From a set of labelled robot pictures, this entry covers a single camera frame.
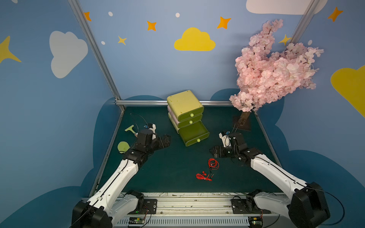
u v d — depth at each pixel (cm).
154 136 63
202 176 84
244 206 73
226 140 73
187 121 96
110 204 42
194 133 101
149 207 73
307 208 40
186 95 101
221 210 74
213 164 89
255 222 73
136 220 72
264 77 64
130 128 104
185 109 91
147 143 61
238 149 64
